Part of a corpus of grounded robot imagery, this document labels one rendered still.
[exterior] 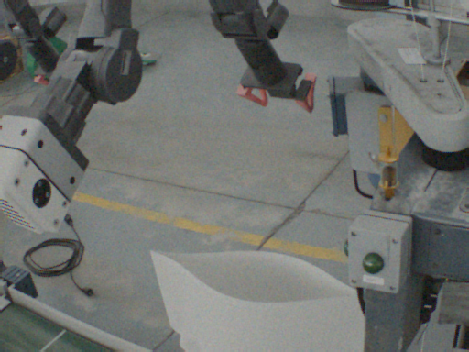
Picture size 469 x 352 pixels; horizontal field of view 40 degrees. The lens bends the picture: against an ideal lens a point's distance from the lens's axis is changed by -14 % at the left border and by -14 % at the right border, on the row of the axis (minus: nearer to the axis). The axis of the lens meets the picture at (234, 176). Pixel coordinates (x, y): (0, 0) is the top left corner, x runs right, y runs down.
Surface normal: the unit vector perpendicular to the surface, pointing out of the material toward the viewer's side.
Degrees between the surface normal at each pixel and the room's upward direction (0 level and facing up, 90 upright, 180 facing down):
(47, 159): 90
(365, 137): 90
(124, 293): 0
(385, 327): 90
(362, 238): 90
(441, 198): 0
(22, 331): 0
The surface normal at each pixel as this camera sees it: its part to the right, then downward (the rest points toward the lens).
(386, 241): -0.52, 0.45
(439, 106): -0.13, -0.88
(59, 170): 0.84, 0.15
